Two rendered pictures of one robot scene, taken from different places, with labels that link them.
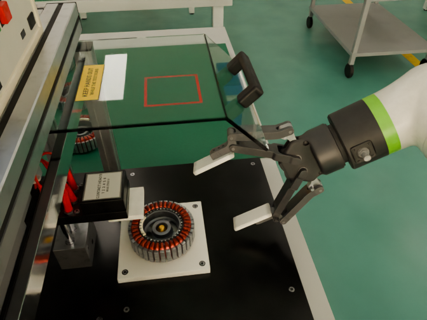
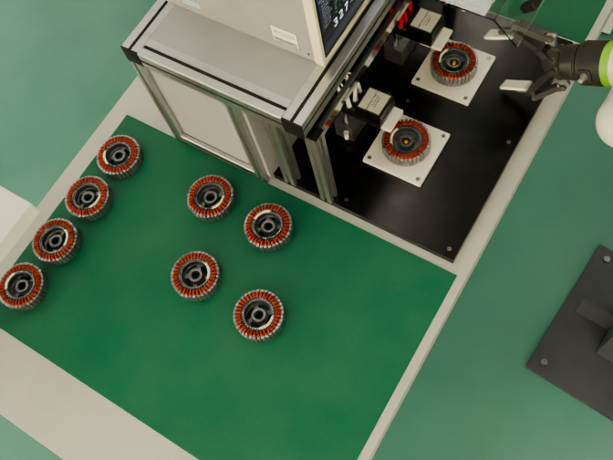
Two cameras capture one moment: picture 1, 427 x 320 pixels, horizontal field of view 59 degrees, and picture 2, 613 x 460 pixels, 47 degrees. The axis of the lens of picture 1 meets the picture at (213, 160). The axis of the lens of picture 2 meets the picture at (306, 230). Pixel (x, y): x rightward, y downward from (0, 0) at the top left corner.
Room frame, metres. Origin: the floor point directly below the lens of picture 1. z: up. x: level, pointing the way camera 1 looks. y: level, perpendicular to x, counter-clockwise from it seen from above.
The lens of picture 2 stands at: (-0.51, -0.44, 2.22)
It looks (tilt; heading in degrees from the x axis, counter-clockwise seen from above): 65 degrees down; 57
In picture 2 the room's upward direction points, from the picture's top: 20 degrees counter-clockwise
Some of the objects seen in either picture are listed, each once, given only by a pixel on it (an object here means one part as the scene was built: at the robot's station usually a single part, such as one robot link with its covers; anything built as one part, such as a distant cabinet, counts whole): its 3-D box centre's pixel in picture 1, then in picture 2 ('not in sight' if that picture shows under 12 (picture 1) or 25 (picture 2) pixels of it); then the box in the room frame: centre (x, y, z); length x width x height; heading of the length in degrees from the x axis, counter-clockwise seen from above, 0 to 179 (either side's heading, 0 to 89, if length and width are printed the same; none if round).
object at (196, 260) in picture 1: (162, 238); (452, 69); (0.40, 0.09, 0.78); 0.15 x 0.15 x 0.01; 7
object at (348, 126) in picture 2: not in sight; (351, 120); (0.14, 0.20, 0.80); 0.07 x 0.05 x 0.06; 7
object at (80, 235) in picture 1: (76, 239); (400, 44); (0.38, 0.23, 0.80); 0.07 x 0.05 x 0.06; 7
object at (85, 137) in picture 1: (81, 133); not in sight; (0.71, 0.32, 0.77); 0.11 x 0.11 x 0.04
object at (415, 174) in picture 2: not in sight; (406, 148); (0.16, 0.06, 0.78); 0.15 x 0.15 x 0.01; 7
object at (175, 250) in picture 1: (162, 230); (453, 64); (0.40, 0.09, 0.80); 0.11 x 0.11 x 0.04
